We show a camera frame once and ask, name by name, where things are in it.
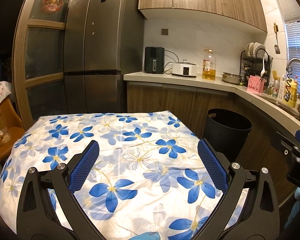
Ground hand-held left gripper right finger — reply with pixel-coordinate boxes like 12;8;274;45
192;138;280;240

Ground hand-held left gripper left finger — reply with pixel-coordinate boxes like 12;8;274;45
16;140;104;240

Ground black trash bin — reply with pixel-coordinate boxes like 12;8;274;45
202;108;252;160

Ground steel sink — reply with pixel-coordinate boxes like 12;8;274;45
261;94;300;118

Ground blue floral tablecloth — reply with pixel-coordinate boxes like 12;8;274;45
0;110;249;240

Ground yellow detergent bottle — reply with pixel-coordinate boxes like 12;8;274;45
284;77;298;107

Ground beer can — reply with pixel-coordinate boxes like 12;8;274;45
271;79;280;98

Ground white plastic bottle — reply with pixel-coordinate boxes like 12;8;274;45
277;74;287;100

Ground pink utensil holder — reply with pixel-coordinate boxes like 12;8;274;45
247;75;267;95

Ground orange chair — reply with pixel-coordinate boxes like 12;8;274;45
0;97;25;164

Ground wooden base cabinets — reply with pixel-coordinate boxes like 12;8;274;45
126;81;300;205

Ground steel kitchen faucet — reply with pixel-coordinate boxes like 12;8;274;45
286;58;300;100

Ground steel bowl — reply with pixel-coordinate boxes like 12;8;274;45
221;72;243;85

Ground black dish rack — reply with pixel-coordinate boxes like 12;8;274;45
240;43;273;82

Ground clear plastic food bag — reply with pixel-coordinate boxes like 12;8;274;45
0;104;12;149

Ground cooking oil bottle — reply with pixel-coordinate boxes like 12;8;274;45
202;49;217;80

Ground hanging metal spatula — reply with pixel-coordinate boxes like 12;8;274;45
273;23;281;55

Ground white rice cooker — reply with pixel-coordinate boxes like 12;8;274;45
171;60;198;78

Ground stone kitchen countertop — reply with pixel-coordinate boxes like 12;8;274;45
123;71;300;140

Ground window blind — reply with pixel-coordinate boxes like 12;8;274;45
269;0;300;88

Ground polka dot cloth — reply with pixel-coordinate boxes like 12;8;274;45
0;81;12;109

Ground wooden glass door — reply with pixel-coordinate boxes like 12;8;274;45
13;0;90;130

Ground black air fryer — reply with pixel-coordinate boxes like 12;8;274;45
144;46;165;74

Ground grey refrigerator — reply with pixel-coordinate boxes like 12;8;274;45
63;0;145;114

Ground colourful flower door sticker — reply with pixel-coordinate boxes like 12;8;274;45
42;0;64;15

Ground coiled faucet hose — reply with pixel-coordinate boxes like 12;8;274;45
283;73;294;102

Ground wooden wall cabinet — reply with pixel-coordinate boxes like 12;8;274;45
138;0;268;33

